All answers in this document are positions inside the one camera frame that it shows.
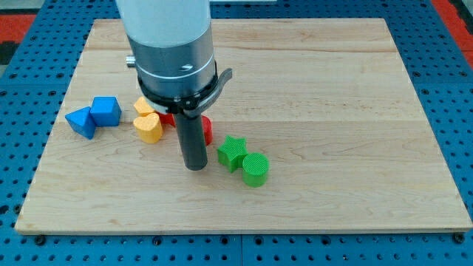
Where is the red block under arm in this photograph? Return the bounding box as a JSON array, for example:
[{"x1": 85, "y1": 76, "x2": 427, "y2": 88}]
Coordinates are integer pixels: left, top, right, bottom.
[{"x1": 158, "y1": 113, "x2": 175, "y2": 127}]

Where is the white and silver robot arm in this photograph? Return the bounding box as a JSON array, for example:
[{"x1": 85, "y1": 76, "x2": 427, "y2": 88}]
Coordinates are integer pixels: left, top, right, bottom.
[{"x1": 116, "y1": 0, "x2": 216, "y2": 98}]

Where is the green star block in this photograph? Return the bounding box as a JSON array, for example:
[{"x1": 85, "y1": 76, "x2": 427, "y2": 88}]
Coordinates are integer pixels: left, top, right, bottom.
[{"x1": 217, "y1": 135, "x2": 248, "y2": 173}]

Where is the red block behind rod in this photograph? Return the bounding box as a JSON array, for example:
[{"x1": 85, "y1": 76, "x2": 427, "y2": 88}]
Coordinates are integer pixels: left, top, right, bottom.
[{"x1": 202, "y1": 115, "x2": 213, "y2": 146}]

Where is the green cylinder block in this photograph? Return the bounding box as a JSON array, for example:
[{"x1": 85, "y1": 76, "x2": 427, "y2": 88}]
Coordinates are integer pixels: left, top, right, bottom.
[{"x1": 242, "y1": 153, "x2": 270, "y2": 188}]

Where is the wooden board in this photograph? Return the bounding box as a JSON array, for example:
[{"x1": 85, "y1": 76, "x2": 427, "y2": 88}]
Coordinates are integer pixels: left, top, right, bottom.
[{"x1": 16, "y1": 18, "x2": 472, "y2": 236}]

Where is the yellow heart block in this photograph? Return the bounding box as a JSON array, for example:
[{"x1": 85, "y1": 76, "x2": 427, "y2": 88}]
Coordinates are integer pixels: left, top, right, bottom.
[{"x1": 133, "y1": 113, "x2": 163, "y2": 144}]

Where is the yellow pentagon block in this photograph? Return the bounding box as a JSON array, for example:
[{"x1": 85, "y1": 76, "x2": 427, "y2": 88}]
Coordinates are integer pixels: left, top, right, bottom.
[{"x1": 133, "y1": 96, "x2": 155, "y2": 117}]

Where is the blue cube block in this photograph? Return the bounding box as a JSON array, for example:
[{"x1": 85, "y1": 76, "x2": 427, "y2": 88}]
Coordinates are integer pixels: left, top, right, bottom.
[{"x1": 89, "y1": 96, "x2": 121, "y2": 127}]

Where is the blue triangle block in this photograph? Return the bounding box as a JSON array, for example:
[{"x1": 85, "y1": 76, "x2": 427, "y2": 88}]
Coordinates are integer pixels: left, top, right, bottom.
[{"x1": 65, "y1": 106, "x2": 97, "y2": 140}]

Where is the black clamp ring with lever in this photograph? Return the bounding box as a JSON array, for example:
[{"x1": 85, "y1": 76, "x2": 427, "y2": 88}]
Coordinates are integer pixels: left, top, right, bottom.
[{"x1": 137, "y1": 67, "x2": 234, "y2": 119}]

